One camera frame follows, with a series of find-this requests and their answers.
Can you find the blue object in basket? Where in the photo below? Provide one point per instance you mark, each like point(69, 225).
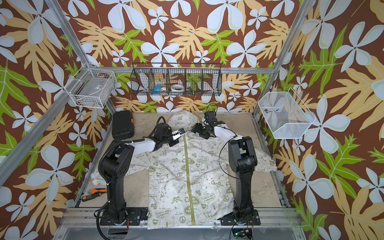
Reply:
point(157, 88)

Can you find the white wire basket left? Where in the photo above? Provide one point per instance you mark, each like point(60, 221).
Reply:
point(92, 88)

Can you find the white green printed jacket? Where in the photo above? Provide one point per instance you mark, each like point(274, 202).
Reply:
point(188, 184)

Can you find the white mesh basket right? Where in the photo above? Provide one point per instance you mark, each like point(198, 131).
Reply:
point(286, 115)

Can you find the orange adjustable wrench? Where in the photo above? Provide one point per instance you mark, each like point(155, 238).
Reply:
point(97, 190)

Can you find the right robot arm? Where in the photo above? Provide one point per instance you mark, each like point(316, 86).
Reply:
point(242, 160)

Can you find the black wire basket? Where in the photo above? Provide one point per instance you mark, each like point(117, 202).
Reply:
point(198, 79)

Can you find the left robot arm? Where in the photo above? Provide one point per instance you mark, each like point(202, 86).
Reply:
point(116, 162)

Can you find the white tape roll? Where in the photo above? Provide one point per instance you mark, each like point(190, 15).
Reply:
point(177, 88)

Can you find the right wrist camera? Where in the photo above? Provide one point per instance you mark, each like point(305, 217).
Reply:
point(210, 117)

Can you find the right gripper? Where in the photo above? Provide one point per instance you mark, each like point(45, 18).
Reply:
point(197, 128)

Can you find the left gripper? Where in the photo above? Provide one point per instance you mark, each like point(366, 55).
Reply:
point(170, 131)

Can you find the black plastic case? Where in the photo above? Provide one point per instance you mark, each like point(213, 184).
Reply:
point(123, 125)

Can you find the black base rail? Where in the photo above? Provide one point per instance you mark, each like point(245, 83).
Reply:
point(134, 217)

